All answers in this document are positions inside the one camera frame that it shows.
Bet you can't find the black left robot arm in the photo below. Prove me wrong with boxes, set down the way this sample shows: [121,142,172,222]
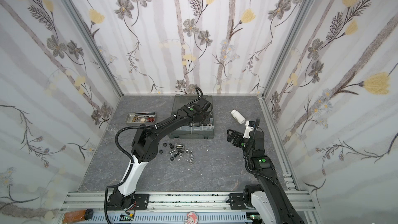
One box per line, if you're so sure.
[104,96,212,210]

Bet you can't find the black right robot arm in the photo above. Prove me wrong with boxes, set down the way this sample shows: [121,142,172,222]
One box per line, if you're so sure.
[227,129,305,224]

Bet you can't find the green compartment organizer box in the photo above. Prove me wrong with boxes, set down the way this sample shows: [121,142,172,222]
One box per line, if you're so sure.
[168,94,215,140]

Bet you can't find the white plastic bottle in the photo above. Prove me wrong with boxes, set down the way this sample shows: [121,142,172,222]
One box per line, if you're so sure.
[231,110,246,124]

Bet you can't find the clear plastic cup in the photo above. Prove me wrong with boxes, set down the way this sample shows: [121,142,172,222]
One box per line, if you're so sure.
[107,124,118,135]

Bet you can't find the pink cartoon figure sticker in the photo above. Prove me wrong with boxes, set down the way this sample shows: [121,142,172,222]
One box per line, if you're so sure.
[184,212,199,224]

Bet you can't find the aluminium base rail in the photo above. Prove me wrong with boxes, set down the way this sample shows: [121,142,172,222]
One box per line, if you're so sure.
[57,191,322,224]

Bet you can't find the black corrugated cable conduit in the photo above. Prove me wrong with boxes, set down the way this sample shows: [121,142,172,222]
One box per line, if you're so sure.
[103,124,175,224]

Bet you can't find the orange handled tool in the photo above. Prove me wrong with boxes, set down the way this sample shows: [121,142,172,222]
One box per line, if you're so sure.
[62,208,94,224]

